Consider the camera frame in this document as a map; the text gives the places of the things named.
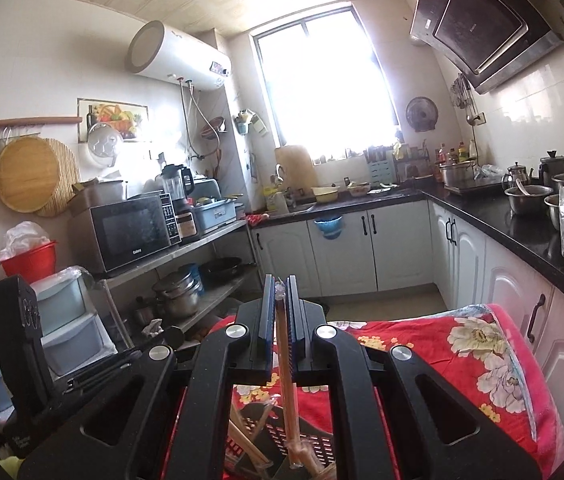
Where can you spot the steel box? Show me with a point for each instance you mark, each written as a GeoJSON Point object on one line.
{"type": "Point", "coordinates": [99, 197]}

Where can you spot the wooden cutting board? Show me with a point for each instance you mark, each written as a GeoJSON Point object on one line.
{"type": "Point", "coordinates": [296, 167]}

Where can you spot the hanging ladles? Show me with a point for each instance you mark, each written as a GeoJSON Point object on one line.
{"type": "Point", "coordinates": [462, 97]}

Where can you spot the red plastic bucket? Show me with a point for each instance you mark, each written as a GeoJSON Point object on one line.
{"type": "Point", "coordinates": [29, 265]}

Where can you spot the metal kitchen shelf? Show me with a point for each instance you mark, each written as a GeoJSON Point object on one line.
{"type": "Point", "coordinates": [212, 245]}

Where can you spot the condiment bottles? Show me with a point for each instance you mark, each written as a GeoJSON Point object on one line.
{"type": "Point", "coordinates": [456, 152]}

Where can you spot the stacked steel pots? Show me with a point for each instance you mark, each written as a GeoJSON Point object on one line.
{"type": "Point", "coordinates": [179, 295]}

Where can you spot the fruit wall picture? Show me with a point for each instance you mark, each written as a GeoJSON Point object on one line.
{"type": "Point", "coordinates": [112, 117]}

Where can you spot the wall utensil organizer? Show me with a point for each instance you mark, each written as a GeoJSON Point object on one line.
{"type": "Point", "coordinates": [251, 122]}

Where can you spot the dark steel pot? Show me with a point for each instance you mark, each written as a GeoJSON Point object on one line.
{"type": "Point", "coordinates": [552, 167]}

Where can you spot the yellow bowl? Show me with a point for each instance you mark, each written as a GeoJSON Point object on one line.
{"type": "Point", "coordinates": [325, 194]}

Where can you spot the large steel pot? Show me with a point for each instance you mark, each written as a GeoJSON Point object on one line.
{"type": "Point", "coordinates": [456, 174]}

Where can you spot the black kitchen countertop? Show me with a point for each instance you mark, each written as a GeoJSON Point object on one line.
{"type": "Point", "coordinates": [501, 230]}

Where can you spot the black microwave oven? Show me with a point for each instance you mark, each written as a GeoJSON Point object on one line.
{"type": "Point", "coordinates": [127, 232]}

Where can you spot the black perforated utensil basket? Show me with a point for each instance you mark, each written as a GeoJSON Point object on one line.
{"type": "Point", "coordinates": [312, 435]}

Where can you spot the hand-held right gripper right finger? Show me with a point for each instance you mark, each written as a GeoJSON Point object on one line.
{"type": "Point", "coordinates": [296, 330]}

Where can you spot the pale plastic drawer unit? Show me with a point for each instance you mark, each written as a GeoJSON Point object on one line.
{"type": "Point", "coordinates": [67, 320]}

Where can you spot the round wall fan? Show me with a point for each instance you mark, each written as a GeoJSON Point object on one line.
{"type": "Point", "coordinates": [421, 114]}

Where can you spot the wooden chopsticks pair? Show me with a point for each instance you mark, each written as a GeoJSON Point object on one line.
{"type": "Point", "coordinates": [287, 400]}
{"type": "Point", "coordinates": [244, 440]}

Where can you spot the black range hood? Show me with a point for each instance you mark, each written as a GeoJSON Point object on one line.
{"type": "Point", "coordinates": [486, 25]}

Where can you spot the round bamboo mat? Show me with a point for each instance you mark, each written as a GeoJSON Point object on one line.
{"type": "Point", "coordinates": [68, 180]}

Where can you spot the white kitchen cabinets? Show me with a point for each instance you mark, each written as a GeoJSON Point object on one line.
{"type": "Point", "coordinates": [391, 250]}

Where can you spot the red floral blanket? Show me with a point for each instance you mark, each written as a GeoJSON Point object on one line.
{"type": "Point", "coordinates": [411, 355]}

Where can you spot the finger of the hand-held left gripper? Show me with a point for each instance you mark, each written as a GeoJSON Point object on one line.
{"type": "Point", "coordinates": [102, 372]}

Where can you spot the long wooden rolling pin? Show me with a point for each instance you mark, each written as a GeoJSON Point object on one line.
{"type": "Point", "coordinates": [27, 122]}

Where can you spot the round wooden board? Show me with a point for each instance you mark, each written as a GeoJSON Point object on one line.
{"type": "Point", "coordinates": [27, 175]}

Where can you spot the blue knife rack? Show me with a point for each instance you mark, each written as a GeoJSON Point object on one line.
{"type": "Point", "coordinates": [379, 165]}

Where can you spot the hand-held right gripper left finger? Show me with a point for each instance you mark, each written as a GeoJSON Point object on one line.
{"type": "Point", "coordinates": [268, 330]}

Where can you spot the black frying pan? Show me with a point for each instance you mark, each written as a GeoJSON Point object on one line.
{"type": "Point", "coordinates": [222, 267]}

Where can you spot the blender jug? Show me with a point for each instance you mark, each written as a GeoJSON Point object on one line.
{"type": "Point", "coordinates": [176, 187]}

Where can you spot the kitchen window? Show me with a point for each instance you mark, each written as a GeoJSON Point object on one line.
{"type": "Point", "coordinates": [322, 85]}

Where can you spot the white plastic food cover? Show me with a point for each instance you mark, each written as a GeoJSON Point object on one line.
{"type": "Point", "coordinates": [104, 144]}

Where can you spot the white electric water heater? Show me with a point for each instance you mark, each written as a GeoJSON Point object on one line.
{"type": "Point", "coordinates": [177, 55]}

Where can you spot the white plastic bags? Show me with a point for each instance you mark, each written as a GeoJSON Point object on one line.
{"type": "Point", "coordinates": [22, 237]}

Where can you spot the blue hanging basket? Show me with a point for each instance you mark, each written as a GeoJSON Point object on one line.
{"type": "Point", "coordinates": [329, 227]}

